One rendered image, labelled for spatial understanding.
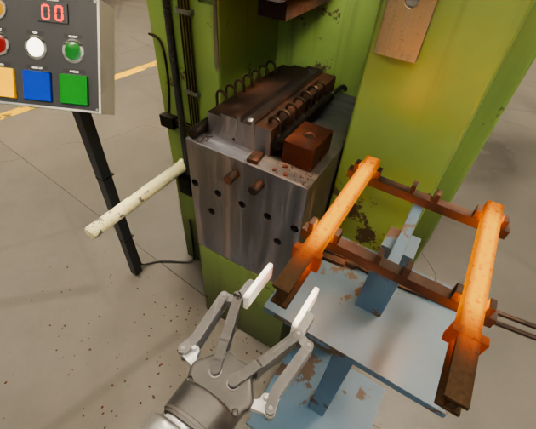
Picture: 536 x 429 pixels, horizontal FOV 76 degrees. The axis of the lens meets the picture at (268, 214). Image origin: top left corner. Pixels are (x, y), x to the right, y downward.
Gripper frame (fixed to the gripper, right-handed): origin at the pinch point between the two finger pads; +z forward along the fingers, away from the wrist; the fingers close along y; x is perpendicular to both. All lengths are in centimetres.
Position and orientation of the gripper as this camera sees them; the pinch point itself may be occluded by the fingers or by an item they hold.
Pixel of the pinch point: (282, 294)
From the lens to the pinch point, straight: 50.2
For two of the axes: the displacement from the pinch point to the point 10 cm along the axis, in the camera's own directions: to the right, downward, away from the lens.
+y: 8.5, 4.0, -3.3
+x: 0.6, -7.1, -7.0
